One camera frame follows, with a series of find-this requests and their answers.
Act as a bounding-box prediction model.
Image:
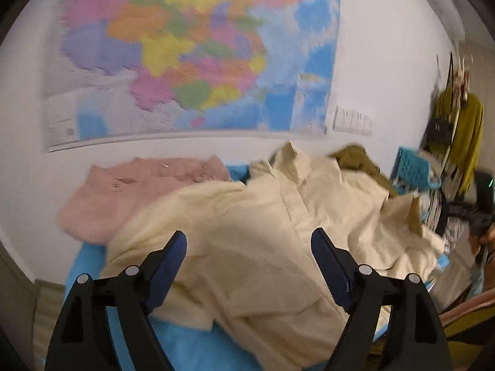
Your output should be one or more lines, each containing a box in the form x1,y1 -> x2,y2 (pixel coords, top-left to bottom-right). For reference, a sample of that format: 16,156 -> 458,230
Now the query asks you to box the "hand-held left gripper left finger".
44,231 -> 188,371

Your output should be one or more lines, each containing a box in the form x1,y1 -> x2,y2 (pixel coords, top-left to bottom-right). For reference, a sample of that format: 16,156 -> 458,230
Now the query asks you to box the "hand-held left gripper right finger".
311,228 -> 452,371

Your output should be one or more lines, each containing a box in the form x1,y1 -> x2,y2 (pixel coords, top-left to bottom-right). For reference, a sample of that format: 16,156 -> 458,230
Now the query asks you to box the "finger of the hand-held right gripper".
445,200 -> 479,222

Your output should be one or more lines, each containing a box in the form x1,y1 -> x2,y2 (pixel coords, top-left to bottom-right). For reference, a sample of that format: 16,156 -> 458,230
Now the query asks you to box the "cream shirt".
101,142 -> 445,371

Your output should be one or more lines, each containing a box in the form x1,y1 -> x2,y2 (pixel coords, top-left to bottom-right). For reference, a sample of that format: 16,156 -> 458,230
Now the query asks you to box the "person's right hand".
477,227 -> 495,258

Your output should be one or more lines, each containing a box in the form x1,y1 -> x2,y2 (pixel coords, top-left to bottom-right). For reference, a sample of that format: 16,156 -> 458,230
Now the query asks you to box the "striped cloth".
420,191 -> 470,252

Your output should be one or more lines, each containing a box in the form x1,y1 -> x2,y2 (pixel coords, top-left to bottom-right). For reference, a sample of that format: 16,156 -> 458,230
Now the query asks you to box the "turquoise plastic basket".
392,146 -> 441,193

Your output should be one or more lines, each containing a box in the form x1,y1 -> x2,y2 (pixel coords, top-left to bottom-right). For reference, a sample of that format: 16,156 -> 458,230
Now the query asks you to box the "mustard hanging garment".
433,91 -> 485,196

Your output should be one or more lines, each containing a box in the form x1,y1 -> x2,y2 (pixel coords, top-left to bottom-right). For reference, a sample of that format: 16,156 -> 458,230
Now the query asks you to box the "black bag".
427,114 -> 454,147

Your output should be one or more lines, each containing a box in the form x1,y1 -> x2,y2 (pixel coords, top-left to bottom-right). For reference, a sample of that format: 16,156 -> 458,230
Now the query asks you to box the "blue bed sheet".
64,164 -> 451,371

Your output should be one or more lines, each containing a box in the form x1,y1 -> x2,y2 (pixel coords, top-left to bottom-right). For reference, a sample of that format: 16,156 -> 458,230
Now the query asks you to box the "pink garment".
55,155 -> 233,245

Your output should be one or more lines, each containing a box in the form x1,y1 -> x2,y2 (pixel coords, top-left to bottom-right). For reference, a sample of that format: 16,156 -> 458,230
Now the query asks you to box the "olive green garment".
329,145 -> 399,198

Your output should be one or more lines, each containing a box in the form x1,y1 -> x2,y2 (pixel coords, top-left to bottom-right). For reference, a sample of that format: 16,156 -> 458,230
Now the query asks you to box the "person's pink and yellow clothing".
440,292 -> 495,371

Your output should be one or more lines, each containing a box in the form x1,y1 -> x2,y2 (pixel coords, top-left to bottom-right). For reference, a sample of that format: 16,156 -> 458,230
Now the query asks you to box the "white wall socket panel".
333,105 -> 377,137

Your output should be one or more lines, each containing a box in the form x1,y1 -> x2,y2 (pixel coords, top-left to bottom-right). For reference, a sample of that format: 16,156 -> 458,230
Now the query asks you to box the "colourful wall map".
42,0 -> 342,153

